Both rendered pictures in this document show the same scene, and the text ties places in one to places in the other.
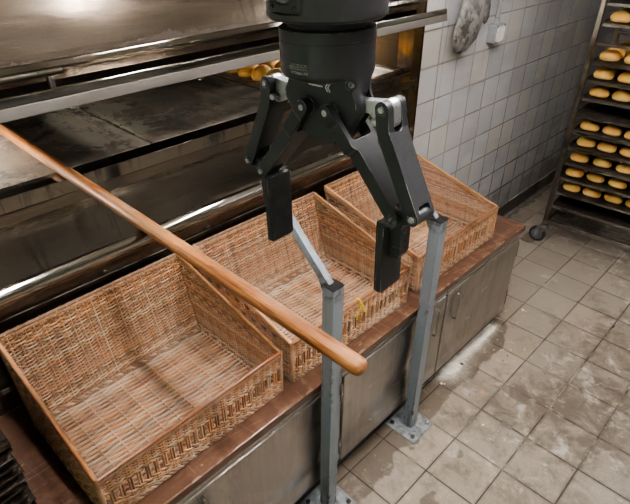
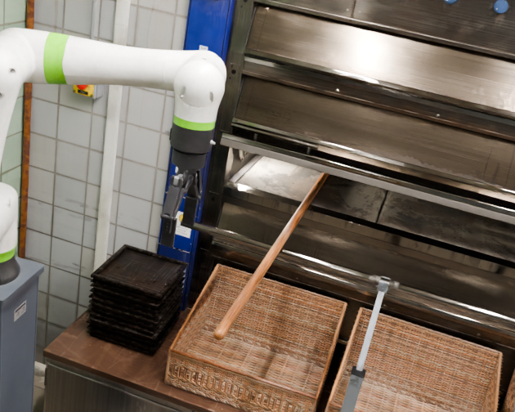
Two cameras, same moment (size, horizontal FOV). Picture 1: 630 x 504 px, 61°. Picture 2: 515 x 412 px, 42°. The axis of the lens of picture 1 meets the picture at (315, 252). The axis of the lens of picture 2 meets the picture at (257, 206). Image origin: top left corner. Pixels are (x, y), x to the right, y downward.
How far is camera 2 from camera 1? 139 cm
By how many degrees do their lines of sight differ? 52
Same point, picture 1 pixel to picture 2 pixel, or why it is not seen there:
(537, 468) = not seen: outside the picture
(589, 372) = not seen: outside the picture
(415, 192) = (166, 208)
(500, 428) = not seen: outside the picture
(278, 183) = (190, 201)
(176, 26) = (419, 157)
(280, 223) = (187, 217)
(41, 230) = (275, 227)
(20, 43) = (315, 126)
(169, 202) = (360, 266)
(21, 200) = (273, 203)
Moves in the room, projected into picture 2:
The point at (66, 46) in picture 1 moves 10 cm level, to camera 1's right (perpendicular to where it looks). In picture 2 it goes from (338, 137) to (353, 148)
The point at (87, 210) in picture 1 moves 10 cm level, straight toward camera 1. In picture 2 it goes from (307, 235) to (293, 241)
